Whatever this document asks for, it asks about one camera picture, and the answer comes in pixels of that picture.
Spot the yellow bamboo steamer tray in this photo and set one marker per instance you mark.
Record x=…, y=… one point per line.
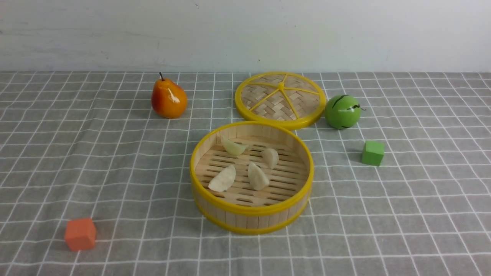
x=241, y=209

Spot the orange red toy pear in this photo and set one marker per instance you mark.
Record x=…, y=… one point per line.
x=168, y=99

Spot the greenish white dumpling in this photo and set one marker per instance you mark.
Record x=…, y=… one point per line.
x=233, y=148

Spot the yellow bamboo steamer lid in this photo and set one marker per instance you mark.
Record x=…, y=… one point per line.
x=288, y=100

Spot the orange wooden cube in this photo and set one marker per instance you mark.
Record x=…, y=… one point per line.
x=80, y=234

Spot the green wooden cube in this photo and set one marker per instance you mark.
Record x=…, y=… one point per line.
x=373, y=153

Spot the green toy watermelon ball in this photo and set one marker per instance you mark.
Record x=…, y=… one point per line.
x=343, y=111

